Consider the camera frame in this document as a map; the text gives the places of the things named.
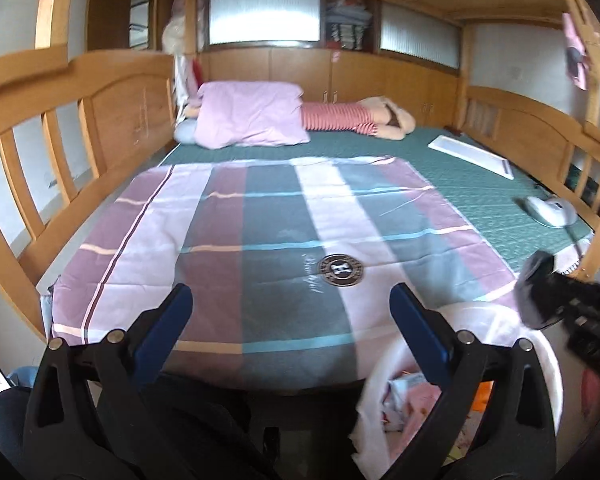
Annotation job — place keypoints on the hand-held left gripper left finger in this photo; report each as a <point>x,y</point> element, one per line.
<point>162,330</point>

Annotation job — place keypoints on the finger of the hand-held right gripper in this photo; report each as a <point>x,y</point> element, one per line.
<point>537,290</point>

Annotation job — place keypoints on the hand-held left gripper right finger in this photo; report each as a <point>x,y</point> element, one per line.
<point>420,330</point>

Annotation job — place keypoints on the trash bin with white bag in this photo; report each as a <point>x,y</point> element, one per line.
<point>510,325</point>

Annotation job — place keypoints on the light blue plastic bag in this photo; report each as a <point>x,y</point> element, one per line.
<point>400,397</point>

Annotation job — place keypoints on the orange snack packet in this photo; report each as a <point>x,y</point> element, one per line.
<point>481,396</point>

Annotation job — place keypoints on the white oval device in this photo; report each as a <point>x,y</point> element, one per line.
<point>550,211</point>

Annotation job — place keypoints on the green patterned mattress mat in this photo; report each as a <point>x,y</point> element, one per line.
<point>470,200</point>

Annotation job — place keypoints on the plaid pink grey bed sheet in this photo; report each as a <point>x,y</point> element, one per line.
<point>280,240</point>

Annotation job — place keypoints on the white flat board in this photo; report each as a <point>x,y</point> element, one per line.
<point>472,155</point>

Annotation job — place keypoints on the small grey-blue pillow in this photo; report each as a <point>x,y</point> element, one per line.
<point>185,132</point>

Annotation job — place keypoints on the striped plush doll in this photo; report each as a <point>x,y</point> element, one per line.
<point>335,117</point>

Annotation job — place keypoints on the pink pillow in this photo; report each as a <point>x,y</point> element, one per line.
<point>250,115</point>

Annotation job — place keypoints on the pink hanging cloth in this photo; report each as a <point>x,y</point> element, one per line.
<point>575,50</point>

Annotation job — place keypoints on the white red hanging clothes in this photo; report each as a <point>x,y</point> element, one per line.
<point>187,82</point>

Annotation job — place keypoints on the narrow ribbed glass window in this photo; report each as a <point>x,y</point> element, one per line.
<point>420,35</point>

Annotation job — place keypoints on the white hanging bags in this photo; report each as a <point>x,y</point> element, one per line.
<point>177,30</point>

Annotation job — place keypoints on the open shelf with clothes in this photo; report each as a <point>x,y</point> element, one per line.
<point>350,22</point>

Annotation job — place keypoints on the brown wooden wardrobe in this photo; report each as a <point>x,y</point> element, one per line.
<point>107,15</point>

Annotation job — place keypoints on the wide ribbed glass window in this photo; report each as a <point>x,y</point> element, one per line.
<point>262,17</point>

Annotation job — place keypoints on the wooden bunk bed frame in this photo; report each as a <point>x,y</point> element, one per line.
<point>125,115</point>

